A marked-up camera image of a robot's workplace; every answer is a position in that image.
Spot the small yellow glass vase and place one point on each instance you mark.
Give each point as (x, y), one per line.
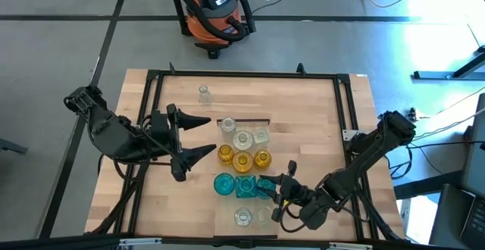
(262, 160)
(226, 154)

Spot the wooden shelf with black legs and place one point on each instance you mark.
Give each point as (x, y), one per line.
(227, 223)

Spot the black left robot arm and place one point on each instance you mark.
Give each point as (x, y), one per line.
(110, 136)

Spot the black aluminium table frame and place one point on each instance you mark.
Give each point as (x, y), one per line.
(246, 74)

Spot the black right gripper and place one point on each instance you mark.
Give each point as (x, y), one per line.
(297, 195)

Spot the power strip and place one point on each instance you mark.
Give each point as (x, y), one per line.
(413, 113)

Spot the silver metal bracket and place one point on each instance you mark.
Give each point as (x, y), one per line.
(346, 135)
(350, 246)
(140, 241)

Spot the black metal post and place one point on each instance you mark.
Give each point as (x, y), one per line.
(178, 4)

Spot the black keyboard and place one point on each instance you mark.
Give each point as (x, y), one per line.
(475, 223)

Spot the clear ribbed glass bottle vase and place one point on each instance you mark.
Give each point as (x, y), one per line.
(204, 95)

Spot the teal round glass vase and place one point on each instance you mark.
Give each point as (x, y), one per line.
(224, 184)

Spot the black desk foot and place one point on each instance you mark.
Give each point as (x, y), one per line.
(432, 75)

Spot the clear glass jar vase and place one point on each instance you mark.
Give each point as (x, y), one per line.
(263, 215)
(243, 217)

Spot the grey computer monitor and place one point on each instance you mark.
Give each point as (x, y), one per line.
(473, 147)

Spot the small clear glass vase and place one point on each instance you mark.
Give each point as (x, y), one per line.
(228, 125)

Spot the clear square cut-glass vase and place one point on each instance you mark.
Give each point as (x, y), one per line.
(261, 137)

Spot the wide yellow ribbed glass vase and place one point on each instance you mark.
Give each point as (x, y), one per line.
(242, 161)

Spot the grey chair leg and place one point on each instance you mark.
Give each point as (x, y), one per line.
(11, 145)

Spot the wide clear round glass vase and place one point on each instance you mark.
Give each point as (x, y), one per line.
(243, 139)

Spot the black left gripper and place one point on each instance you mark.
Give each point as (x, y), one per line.
(175, 138)

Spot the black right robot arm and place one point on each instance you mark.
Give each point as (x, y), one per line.
(371, 155)

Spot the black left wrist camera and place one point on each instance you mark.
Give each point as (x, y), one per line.
(160, 120)

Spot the teal square textured glass vase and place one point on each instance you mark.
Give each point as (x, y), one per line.
(246, 186)

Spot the orange and black shop vacuum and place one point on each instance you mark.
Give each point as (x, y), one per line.
(214, 9)

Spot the teal glass bottle vase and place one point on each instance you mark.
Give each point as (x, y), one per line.
(265, 185)

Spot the dark grey desk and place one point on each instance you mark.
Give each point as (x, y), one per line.
(447, 219)

